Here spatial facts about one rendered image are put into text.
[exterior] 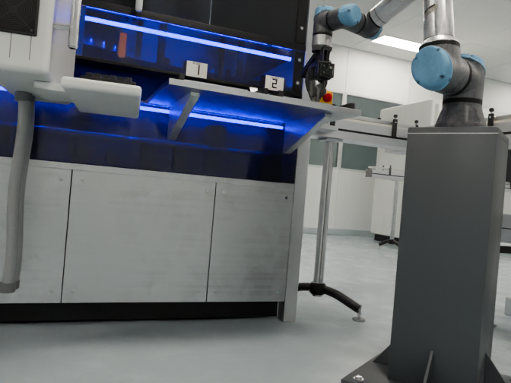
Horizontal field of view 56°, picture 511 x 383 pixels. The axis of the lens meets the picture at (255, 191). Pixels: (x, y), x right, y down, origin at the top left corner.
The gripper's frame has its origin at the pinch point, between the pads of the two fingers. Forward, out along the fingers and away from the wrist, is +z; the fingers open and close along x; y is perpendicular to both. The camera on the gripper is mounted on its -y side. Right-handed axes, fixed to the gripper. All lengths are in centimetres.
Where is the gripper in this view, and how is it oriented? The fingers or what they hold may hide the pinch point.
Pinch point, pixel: (314, 102)
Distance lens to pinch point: 187.5
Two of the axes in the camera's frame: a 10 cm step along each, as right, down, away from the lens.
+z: -0.8, 10.0, 0.0
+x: 9.3, 0.8, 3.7
